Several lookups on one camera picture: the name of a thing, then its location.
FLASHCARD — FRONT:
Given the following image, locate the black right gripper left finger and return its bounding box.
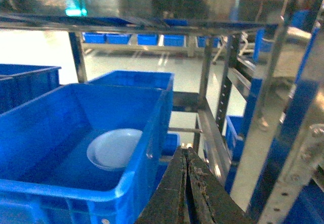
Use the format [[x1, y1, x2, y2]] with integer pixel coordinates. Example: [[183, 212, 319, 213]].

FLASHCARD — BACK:
[[135, 147, 187, 223]]

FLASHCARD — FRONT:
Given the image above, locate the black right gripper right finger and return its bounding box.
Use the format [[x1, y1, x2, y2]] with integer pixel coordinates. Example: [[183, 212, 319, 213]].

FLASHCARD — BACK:
[[186, 147, 255, 223]]

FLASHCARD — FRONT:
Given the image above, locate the light blue oval tray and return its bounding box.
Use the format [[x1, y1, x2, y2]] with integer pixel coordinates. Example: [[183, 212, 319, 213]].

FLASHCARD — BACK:
[[87, 128, 142, 171]]

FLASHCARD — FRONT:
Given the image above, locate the blue crate on shelf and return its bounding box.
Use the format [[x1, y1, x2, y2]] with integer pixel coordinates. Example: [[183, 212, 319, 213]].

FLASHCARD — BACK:
[[1, 84, 168, 223]]

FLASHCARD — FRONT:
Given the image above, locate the blue crate behind front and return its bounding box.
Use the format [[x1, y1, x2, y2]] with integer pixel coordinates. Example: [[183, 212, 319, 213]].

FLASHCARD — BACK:
[[78, 70, 174, 158]]

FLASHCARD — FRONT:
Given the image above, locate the blue crate far left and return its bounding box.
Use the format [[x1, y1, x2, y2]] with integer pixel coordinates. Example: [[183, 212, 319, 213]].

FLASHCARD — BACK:
[[1, 64, 61, 113]]

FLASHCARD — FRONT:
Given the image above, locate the stainless steel shelf frame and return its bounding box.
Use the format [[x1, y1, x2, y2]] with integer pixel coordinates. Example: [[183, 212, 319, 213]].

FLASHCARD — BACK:
[[1, 0, 323, 223]]

